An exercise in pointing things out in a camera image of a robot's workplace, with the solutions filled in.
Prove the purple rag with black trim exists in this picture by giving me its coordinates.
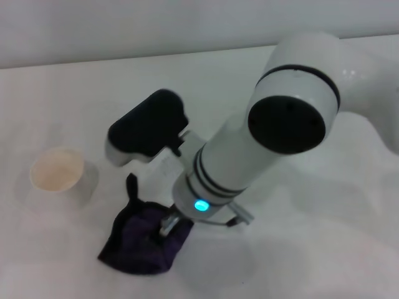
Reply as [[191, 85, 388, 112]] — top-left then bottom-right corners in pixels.
[[97, 173, 195, 277]]

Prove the white paper cup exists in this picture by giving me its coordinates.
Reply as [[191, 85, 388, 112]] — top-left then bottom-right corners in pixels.
[[29, 146, 99, 209]]

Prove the black and white wrist camera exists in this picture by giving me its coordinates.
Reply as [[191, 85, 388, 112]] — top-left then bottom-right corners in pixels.
[[105, 89, 190, 167]]

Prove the thin grey wrist cable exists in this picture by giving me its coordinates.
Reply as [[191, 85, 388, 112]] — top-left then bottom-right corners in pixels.
[[204, 217, 240, 227]]

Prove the silver metal mount bracket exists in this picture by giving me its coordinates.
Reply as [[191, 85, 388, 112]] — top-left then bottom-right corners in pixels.
[[160, 204, 254, 238]]

